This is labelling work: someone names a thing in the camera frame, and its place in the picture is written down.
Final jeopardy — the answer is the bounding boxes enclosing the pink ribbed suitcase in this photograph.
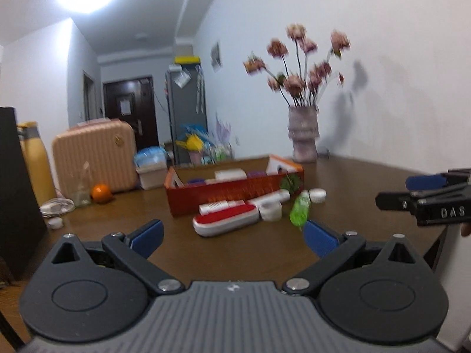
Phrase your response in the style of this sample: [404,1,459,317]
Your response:
[51,118,140,195]

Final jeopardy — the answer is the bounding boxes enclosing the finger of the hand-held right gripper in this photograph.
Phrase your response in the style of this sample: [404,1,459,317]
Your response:
[375,190,417,213]
[405,174,450,191]

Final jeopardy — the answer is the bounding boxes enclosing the dried pink roses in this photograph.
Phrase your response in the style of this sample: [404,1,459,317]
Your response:
[242,24,351,108]

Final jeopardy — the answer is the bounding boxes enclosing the blue plastic bag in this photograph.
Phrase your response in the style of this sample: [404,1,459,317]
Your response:
[180,124,209,137]

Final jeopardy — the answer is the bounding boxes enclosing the yellow thermos bottle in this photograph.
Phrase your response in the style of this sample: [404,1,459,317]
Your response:
[16,121,58,207]

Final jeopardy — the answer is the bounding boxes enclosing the red cardboard box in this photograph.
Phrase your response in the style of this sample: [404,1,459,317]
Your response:
[164,154,306,219]

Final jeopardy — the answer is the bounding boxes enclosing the red and white lint brush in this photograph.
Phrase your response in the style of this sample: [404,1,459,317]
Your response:
[192,202,259,237]

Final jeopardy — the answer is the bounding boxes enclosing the long white tube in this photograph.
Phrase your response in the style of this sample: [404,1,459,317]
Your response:
[249,189,291,207]

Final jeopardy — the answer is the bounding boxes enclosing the orange fruit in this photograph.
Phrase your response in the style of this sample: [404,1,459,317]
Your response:
[91,183,113,204]

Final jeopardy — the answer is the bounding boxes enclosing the wire rack of small bottles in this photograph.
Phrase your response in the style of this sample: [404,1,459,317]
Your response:
[202,143,233,163]

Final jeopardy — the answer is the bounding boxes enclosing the clear glass cup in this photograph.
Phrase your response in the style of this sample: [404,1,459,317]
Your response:
[71,161,93,207]

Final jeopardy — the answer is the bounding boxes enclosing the yellow watering can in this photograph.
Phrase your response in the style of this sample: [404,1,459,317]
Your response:
[175,135,204,152]

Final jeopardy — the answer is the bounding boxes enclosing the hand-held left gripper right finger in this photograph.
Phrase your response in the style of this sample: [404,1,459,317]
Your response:
[281,219,428,297]

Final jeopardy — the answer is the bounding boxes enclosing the white round jar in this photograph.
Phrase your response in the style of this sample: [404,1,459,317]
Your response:
[257,204,283,223]

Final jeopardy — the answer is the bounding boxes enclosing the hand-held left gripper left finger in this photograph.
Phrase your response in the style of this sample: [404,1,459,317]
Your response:
[49,219,185,297]

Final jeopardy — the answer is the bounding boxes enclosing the grey refrigerator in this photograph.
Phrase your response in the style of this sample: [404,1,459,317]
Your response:
[164,64,209,165]

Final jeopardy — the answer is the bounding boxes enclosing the side room door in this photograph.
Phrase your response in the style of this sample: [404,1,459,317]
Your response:
[82,71,95,122]

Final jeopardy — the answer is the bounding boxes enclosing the white bin with blue bag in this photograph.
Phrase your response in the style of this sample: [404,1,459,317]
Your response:
[133,146,168,191]

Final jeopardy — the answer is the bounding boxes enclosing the white rectangular container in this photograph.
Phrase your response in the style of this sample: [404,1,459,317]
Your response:
[214,168,247,181]

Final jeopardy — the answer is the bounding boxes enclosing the white folded umbrella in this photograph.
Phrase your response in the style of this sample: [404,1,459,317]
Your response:
[195,65,206,115]

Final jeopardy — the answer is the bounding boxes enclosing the dark entrance door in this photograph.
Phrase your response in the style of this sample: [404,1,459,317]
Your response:
[102,76,160,148]

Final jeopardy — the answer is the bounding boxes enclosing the pink ceramic vase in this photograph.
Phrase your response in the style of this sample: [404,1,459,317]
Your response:
[287,105,320,163]

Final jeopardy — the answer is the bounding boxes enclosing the green spray bottle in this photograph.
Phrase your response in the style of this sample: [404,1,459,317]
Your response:
[289,191,312,231]

